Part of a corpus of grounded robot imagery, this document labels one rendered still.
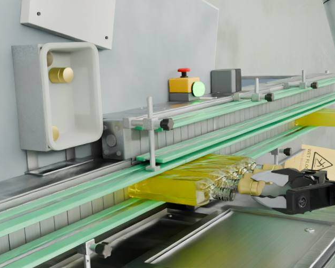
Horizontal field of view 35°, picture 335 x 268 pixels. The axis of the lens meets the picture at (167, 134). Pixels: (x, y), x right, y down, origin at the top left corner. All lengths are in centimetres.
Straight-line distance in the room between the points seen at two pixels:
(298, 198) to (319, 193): 6
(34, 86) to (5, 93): 6
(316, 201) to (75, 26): 66
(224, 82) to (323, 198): 83
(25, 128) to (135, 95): 43
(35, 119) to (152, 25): 57
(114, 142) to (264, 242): 41
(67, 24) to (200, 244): 59
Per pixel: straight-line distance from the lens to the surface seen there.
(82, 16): 129
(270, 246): 121
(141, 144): 129
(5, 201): 100
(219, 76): 184
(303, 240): 125
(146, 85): 153
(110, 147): 125
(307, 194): 107
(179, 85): 160
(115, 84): 141
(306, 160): 465
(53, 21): 122
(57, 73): 118
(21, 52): 114
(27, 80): 113
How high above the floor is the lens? 163
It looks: 33 degrees down
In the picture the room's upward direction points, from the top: 93 degrees clockwise
